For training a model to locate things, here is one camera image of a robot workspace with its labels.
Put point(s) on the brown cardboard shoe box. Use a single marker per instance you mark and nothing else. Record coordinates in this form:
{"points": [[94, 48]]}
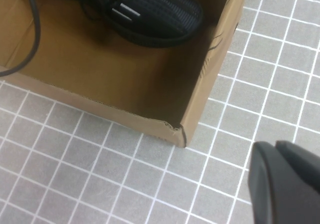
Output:
{"points": [[100, 71]]}

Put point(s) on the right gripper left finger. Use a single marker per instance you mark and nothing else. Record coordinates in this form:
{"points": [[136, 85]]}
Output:
{"points": [[275, 196]]}

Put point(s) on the black knit sneaker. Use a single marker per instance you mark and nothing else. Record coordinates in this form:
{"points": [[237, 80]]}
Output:
{"points": [[162, 16]]}

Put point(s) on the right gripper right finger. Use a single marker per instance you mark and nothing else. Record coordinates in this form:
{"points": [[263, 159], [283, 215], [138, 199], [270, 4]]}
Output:
{"points": [[305, 161]]}

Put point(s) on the grey white-checked tablecloth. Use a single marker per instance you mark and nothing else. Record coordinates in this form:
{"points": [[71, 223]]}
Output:
{"points": [[75, 171]]}

